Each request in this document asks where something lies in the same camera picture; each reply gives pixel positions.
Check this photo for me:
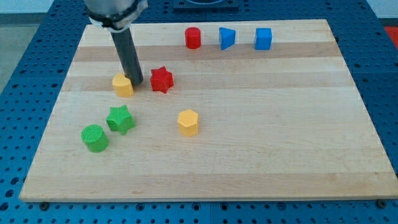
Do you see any grey robot arm end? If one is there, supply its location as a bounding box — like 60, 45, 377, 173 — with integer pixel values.
84, 0, 148, 33

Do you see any red star block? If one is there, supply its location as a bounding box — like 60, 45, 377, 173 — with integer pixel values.
150, 67, 174, 93

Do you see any green star block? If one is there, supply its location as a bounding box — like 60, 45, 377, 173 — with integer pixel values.
106, 105, 136, 135

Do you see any yellow hexagon block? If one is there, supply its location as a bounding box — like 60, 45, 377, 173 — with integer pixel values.
177, 110, 199, 137

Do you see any wooden board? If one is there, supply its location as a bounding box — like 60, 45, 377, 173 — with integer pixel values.
20, 19, 397, 202

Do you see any red cylinder block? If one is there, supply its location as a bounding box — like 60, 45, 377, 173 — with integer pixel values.
185, 27, 201, 49

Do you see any yellow heart block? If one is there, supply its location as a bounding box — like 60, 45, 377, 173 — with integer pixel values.
112, 73, 134, 97

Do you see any blue triangle block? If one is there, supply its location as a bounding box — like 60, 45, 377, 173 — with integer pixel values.
219, 27, 236, 50

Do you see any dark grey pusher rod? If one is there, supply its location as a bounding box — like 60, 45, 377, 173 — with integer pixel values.
111, 26, 144, 86

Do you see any blue cube block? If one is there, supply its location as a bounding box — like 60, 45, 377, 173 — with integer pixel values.
254, 28, 272, 50

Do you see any dark mounting plate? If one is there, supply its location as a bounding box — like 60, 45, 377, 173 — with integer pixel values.
172, 0, 240, 11

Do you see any green cylinder block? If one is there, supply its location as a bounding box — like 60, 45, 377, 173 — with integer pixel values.
80, 124, 109, 153

